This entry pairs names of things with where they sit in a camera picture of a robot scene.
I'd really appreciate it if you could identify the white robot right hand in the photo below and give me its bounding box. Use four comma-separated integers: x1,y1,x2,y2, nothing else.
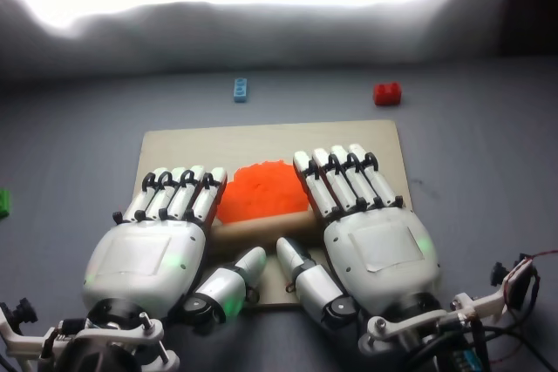
276,143,442,338

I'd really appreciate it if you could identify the wooden rolling pin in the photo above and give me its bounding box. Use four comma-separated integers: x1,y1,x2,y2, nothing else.
208,210,326,255

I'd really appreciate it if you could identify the flat orange clay dough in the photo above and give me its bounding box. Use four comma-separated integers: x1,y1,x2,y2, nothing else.
216,159,310,224

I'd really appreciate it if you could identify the red toy block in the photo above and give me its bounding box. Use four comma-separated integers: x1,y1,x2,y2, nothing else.
372,82,403,107

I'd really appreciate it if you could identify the pale wooden board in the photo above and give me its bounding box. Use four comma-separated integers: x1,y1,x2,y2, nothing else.
130,119,413,312

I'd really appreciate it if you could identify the light blue toy block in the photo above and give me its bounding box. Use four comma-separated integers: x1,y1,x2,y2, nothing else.
233,78,253,104

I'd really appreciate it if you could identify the pale grey backdrop cloth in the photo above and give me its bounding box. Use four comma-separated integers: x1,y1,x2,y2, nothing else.
0,0,558,85

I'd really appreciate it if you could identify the grey table cloth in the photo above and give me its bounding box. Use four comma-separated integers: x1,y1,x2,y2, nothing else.
0,56,558,372

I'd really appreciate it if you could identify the green toy block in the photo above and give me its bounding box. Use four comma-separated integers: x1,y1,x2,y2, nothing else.
0,187,13,219

